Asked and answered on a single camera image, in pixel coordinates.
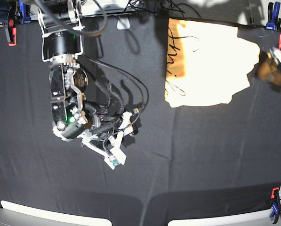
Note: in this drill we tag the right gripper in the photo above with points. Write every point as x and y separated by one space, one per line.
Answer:
112 132

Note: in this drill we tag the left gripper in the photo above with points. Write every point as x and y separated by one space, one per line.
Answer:
270 68

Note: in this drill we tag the yellow t-shirt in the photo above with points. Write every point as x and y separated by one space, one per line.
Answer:
206 63

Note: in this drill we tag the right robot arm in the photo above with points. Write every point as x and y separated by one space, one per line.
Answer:
82 107

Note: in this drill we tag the blue clamp far right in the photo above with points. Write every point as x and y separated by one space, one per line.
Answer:
273 22

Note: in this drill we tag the blue clamp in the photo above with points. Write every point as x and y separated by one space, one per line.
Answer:
273 22
24 11
276 211

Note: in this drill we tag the black table cloth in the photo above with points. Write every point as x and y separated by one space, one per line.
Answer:
184 163

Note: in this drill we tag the white table edge strip left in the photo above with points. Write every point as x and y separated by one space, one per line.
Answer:
45 214

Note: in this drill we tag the white table edge strip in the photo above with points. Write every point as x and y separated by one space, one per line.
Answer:
45 214
223 221

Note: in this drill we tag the grey tape patch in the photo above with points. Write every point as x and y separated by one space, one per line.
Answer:
123 24

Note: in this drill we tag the red black clamp near right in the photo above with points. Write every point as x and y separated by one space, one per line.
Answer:
275 193

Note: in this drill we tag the red black clamp far left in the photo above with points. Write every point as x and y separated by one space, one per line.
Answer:
10 31

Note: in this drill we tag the blue clamp near right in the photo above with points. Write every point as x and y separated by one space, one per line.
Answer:
276 211

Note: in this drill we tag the blue clamp far left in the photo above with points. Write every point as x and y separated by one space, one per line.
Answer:
24 11

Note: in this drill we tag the white table edge strip right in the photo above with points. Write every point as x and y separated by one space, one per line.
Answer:
223 221

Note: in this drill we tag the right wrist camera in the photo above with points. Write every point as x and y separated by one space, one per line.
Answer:
118 157

